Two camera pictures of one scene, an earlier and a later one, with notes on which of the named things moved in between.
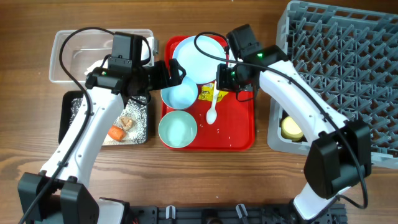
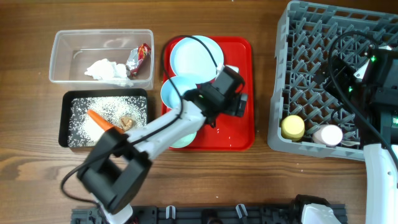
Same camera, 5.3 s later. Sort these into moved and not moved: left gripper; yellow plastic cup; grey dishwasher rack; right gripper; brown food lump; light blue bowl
Moved: right gripper; left gripper
Not moved: brown food lump; grey dishwasher rack; light blue bowl; yellow plastic cup
